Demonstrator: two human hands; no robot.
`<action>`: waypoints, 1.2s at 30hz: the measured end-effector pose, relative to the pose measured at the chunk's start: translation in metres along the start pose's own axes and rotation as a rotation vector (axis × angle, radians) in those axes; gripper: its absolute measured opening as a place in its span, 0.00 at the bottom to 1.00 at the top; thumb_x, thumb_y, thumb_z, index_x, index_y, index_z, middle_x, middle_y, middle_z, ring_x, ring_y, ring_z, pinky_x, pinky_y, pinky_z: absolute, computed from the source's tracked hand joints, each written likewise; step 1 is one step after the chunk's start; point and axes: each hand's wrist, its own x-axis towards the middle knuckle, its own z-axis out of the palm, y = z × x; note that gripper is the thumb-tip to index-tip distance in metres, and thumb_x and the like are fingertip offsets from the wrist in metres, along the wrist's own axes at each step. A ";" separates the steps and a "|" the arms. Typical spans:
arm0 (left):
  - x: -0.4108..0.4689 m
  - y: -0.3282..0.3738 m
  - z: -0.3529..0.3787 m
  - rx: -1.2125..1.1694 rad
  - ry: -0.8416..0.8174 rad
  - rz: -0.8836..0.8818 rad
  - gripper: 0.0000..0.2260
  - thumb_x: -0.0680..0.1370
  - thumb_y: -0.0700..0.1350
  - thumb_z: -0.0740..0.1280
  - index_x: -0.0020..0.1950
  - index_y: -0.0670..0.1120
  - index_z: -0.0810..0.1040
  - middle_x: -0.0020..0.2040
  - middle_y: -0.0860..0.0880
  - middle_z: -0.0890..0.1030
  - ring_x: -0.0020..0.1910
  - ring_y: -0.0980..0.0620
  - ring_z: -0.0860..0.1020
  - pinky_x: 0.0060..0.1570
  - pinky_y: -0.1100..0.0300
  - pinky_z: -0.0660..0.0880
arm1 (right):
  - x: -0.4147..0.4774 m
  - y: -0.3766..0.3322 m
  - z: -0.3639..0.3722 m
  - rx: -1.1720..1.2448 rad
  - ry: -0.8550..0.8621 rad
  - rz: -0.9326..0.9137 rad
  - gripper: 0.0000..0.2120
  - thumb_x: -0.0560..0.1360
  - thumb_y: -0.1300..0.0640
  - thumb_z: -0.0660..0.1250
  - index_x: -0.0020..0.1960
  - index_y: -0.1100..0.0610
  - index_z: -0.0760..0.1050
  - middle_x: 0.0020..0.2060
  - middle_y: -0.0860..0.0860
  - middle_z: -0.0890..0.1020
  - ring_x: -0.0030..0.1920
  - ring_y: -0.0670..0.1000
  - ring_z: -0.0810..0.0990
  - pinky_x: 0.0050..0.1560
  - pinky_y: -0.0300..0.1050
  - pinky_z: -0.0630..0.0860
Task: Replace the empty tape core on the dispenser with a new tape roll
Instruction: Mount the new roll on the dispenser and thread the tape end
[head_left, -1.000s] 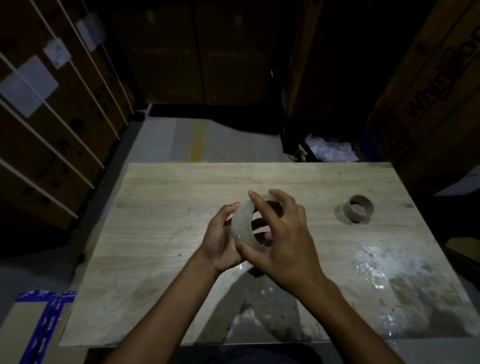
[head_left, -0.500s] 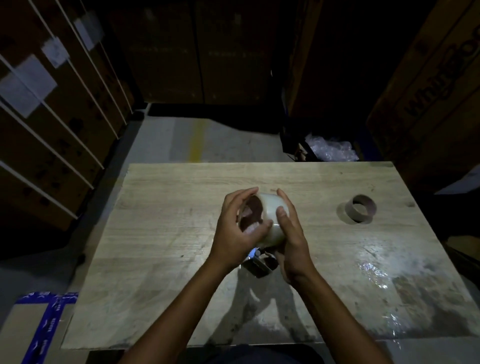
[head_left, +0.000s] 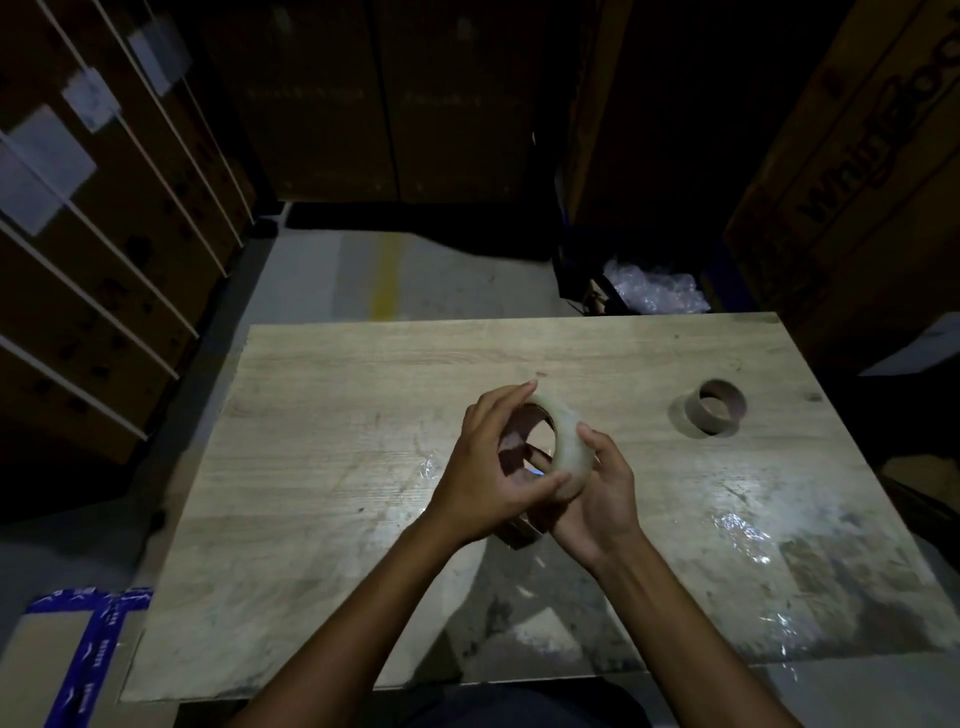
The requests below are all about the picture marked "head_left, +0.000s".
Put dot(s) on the crumpled clear plastic wrap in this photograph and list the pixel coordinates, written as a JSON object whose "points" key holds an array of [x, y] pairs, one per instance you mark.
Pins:
{"points": [[660, 289]]}

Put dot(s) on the person's dark clothing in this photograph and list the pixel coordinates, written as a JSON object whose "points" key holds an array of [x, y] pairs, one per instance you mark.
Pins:
{"points": [[525, 709]]}

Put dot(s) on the medium white paper label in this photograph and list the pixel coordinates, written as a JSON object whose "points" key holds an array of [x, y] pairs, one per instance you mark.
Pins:
{"points": [[161, 52]]}

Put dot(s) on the small white paper label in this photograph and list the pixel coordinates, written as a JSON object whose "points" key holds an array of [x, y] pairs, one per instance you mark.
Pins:
{"points": [[91, 101]]}

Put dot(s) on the tall dark cardboard box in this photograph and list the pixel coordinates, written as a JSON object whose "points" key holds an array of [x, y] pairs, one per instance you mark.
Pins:
{"points": [[652, 112]]}

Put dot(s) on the cardboard tape core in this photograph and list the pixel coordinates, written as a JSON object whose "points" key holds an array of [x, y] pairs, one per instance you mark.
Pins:
{"points": [[705, 424]]}

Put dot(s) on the blue metal rack post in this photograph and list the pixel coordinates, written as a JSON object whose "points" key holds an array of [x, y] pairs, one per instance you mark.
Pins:
{"points": [[724, 281]]}

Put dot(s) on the blue tape dispenser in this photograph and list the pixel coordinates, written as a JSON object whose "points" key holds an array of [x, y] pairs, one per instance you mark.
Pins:
{"points": [[517, 534]]}

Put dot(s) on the clear packing tape roll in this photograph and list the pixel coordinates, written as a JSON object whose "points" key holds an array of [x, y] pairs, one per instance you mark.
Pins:
{"points": [[571, 457]]}

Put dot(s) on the cardboard box with blue tape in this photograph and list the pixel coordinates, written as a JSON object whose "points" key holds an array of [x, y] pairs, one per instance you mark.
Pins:
{"points": [[52, 660]]}

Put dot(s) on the person's right hand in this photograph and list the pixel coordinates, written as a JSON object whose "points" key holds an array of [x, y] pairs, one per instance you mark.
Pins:
{"points": [[600, 517]]}

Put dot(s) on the dark brown cardboard box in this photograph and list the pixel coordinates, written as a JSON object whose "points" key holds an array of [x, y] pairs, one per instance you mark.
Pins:
{"points": [[465, 97], [300, 97]]}

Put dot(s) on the person's right forearm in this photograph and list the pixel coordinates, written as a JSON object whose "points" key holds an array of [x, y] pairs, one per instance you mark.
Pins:
{"points": [[682, 652]]}

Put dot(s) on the large printed cardboard box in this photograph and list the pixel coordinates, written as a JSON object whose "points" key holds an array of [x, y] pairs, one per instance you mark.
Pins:
{"points": [[862, 187]]}

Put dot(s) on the person's left hand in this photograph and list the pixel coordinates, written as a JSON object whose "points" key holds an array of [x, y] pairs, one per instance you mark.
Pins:
{"points": [[480, 487]]}

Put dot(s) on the person's left forearm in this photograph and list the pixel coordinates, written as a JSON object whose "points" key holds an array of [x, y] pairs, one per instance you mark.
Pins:
{"points": [[352, 645]]}

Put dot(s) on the large white paper label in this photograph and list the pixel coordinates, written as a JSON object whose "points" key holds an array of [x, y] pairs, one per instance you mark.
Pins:
{"points": [[41, 169]]}

